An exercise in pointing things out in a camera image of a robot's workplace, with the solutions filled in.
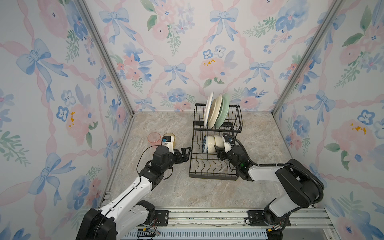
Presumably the yellow glass cup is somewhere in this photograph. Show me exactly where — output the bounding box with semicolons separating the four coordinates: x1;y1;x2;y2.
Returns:
163;133;176;142

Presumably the cream plate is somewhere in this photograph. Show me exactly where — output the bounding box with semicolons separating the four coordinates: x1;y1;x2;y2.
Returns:
208;95;223;128

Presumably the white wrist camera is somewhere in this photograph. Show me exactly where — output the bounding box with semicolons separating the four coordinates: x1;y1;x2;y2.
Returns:
162;137;175;154
223;138;233;153

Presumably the white plate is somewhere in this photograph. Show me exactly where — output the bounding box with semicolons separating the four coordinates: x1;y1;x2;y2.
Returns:
204;92;214;127

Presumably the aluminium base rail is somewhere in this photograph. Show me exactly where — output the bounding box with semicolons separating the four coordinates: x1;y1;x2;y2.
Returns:
80;206;334;240

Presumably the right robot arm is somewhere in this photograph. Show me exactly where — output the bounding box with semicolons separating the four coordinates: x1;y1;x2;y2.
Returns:
215;146;325;231

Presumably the green plate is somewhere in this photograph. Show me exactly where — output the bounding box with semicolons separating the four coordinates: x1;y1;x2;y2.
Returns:
215;93;230;128

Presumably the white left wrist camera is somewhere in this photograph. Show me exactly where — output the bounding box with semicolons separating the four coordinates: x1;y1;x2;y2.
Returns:
162;137;175;154

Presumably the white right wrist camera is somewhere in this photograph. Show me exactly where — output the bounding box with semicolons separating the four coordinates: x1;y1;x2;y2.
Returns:
223;138;233;153

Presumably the aluminium corner post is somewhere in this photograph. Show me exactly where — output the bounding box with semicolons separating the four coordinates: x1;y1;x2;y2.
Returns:
272;0;345;117
73;0;135;116

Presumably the black corrugated cable conduit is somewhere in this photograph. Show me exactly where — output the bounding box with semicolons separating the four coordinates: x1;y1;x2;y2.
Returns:
221;132;325;205

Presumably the black wire dish rack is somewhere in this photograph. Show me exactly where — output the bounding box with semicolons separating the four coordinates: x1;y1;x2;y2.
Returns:
189;104;243;181

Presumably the cream ribbed bowl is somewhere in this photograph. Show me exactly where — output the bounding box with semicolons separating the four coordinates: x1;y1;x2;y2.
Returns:
208;136;225;154

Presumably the blue floral bowl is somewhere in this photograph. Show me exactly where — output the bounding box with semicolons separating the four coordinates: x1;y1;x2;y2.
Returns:
202;136;209;154

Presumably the aluminium corner post left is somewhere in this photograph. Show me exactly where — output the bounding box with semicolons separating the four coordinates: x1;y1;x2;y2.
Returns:
73;0;135;116

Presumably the pink glass cup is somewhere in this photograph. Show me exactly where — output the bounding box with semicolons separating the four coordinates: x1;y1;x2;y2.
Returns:
147;132;162;146

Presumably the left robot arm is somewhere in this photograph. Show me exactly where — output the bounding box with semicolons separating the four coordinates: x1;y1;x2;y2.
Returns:
76;146;192;240

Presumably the aluminium corner post right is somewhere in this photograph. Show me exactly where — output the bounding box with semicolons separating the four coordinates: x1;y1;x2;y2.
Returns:
272;0;345;117

